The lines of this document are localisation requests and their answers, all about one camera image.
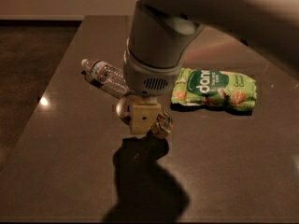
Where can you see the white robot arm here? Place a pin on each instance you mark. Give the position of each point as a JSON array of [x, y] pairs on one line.
[[163, 29]]

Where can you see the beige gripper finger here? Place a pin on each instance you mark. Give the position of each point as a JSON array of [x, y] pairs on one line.
[[143, 113]]

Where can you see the grey gripper wrist housing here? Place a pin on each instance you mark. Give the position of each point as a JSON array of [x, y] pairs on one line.
[[149, 78]]

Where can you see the orange soda can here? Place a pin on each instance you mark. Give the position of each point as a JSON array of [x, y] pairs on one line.
[[161, 127]]

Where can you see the clear plastic water bottle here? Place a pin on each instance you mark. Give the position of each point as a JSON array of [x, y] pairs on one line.
[[105, 76]]

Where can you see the green rice chips bag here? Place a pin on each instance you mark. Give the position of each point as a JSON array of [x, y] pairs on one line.
[[212, 88]]

